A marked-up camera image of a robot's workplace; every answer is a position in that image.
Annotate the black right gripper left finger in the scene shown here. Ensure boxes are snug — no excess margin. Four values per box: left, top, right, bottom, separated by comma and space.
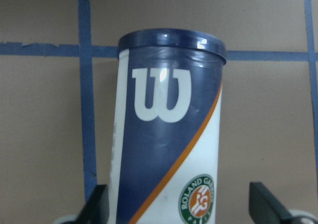
56, 184, 109, 224

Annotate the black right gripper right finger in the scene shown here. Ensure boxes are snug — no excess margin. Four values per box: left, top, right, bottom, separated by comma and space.
249, 181, 318, 224

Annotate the Wilson tennis ball can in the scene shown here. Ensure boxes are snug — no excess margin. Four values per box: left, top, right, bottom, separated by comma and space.
108, 29, 227, 224

